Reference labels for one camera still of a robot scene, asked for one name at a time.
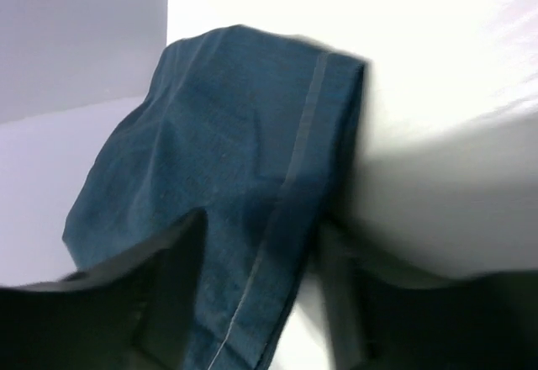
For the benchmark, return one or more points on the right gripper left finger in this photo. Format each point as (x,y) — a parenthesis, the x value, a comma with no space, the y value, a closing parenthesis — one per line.
(131,311)

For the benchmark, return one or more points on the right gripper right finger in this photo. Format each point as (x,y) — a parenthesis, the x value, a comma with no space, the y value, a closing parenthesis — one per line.
(384,313)

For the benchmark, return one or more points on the dark blue cloth placemat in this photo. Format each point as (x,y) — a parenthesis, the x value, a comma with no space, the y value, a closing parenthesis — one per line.
(257,129)

